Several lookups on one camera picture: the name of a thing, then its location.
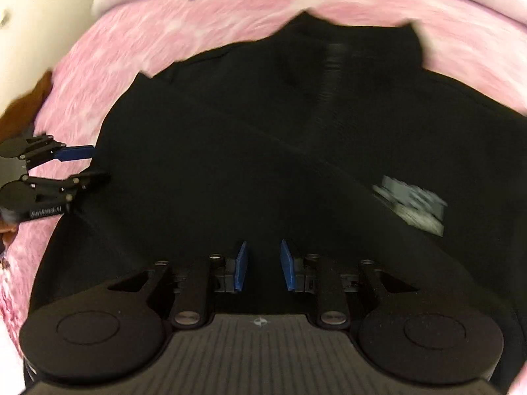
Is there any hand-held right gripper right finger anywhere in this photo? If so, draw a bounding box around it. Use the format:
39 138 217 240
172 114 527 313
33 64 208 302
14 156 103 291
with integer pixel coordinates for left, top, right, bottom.
280 239 417 330

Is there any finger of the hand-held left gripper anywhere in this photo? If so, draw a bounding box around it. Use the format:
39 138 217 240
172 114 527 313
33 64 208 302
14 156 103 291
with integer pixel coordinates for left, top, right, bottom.
24 134 96 165
21 169 112 203

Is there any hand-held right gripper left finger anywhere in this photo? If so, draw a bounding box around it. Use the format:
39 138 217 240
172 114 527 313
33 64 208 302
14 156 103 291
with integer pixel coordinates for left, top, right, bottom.
107 241 251 330

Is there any black jacket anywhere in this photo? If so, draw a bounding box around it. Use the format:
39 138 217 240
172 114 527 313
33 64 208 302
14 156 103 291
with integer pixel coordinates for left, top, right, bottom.
28 9 527 393

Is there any pink floral blanket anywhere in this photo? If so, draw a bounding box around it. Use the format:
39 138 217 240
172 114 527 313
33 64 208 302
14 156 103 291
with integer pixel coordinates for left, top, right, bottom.
0 0 527 338

